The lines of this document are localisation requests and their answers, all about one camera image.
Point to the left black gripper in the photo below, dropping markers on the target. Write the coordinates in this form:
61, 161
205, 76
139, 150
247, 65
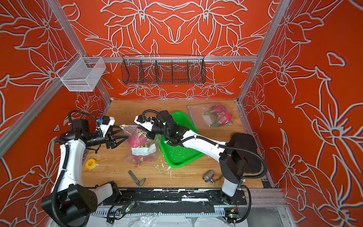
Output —
109, 143

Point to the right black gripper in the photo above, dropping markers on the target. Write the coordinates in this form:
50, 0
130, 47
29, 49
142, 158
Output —
159, 117

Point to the pink dragon fruit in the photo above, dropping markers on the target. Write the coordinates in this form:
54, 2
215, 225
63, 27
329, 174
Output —
138, 139
139, 160

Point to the clear zip-top bag blue seal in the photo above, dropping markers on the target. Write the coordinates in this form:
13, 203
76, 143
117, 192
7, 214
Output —
142, 149

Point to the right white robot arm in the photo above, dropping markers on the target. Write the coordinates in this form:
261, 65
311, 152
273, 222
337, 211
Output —
232, 158

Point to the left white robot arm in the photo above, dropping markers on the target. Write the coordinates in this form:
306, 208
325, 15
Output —
70, 203

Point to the far clear zip-top bag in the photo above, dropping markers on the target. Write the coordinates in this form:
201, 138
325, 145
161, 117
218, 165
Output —
200, 120

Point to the far bag dragon fruit upper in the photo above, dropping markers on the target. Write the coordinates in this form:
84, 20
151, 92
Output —
216, 109

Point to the green plastic basket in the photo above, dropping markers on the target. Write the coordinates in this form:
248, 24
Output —
179, 156

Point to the yellow white tape roll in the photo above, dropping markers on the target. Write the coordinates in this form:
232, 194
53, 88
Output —
91, 164

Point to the grey L-shaped metal tool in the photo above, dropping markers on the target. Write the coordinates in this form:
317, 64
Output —
136, 180

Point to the metal pipe fitting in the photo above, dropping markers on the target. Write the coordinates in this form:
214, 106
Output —
208, 177

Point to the black oval tray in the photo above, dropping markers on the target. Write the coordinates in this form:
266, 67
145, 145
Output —
247, 142

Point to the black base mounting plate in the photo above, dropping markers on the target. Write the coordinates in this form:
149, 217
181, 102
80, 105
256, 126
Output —
213, 196

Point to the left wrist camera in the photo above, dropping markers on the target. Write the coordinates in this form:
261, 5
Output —
103, 124

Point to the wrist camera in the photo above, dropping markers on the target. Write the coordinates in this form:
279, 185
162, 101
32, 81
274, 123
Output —
103, 124
143, 123

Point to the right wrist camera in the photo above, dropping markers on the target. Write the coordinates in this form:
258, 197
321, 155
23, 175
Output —
143, 123

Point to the black wire basket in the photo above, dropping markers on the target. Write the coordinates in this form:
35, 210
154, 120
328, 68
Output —
163, 70

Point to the white wire basket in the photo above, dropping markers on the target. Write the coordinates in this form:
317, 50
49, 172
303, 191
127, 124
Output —
79, 75

